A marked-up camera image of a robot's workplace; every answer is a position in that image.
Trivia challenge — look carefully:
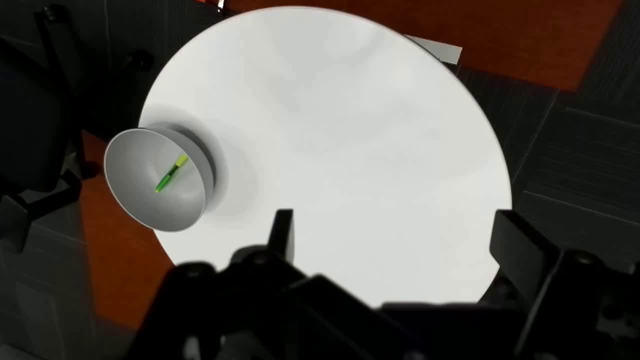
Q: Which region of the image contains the black tripod stand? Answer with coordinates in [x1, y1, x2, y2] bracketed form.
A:
[0, 3, 155, 253]

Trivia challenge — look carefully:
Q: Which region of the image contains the green pen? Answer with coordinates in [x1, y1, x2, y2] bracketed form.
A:
[153, 154, 191, 196]

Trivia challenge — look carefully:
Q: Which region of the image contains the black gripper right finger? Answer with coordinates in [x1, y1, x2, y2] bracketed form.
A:
[487, 208, 564, 301]

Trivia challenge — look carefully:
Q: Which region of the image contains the white table base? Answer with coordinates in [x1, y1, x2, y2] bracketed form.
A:
[405, 34, 464, 69]

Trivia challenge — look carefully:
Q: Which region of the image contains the grey round bowl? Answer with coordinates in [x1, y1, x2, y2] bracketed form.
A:
[102, 125, 218, 234]

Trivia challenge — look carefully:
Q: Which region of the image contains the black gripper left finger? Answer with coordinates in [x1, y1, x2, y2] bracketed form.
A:
[267, 208, 296, 262]

